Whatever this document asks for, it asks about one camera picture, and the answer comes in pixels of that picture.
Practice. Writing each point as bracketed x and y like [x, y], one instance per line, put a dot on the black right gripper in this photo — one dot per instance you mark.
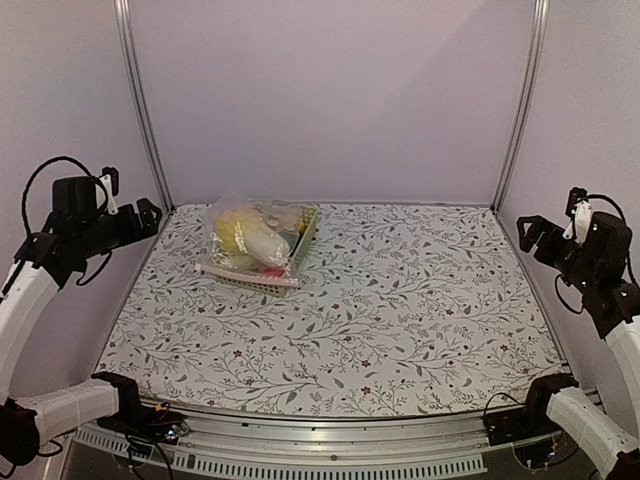
[543, 254]

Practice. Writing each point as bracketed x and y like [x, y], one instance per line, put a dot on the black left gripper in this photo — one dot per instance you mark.
[133, 230]

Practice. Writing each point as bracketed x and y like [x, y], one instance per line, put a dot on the toy napa cabbage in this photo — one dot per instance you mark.
[243, 231]

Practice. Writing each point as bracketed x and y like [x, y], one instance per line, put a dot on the clear zip top bag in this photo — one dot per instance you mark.
[245, 235]

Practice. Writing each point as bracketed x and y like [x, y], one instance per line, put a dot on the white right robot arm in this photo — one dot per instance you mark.
[590, 255]

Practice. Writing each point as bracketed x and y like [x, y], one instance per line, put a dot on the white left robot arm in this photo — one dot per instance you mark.
[84, 222]

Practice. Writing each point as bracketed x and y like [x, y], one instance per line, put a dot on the red toy food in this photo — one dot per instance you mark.
[271, 271]

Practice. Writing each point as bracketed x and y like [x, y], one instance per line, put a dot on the pale green plastic basket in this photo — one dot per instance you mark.
[280, 270]

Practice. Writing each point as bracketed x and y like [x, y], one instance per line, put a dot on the floral patterned table mat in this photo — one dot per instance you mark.
[400, 310]

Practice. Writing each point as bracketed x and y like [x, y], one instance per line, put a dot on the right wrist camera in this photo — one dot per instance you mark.
[579, 212]

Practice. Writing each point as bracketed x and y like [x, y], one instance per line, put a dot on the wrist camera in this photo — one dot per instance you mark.
[108, 190]
[579, 212]

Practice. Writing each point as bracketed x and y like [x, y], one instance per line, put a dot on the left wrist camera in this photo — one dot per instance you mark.
[108, 190]

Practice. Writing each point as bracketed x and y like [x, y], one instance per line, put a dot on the left aluminium frame post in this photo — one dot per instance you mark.
[133, 71]

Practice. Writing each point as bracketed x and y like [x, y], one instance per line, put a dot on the aluminium frame post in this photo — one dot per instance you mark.
[516, 136]
[133, 71]

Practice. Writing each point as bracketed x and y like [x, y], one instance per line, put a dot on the right aluminium frame post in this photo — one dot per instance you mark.
[516, 136]

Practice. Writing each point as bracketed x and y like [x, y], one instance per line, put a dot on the front aluminium rail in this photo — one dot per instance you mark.
[239, 445]

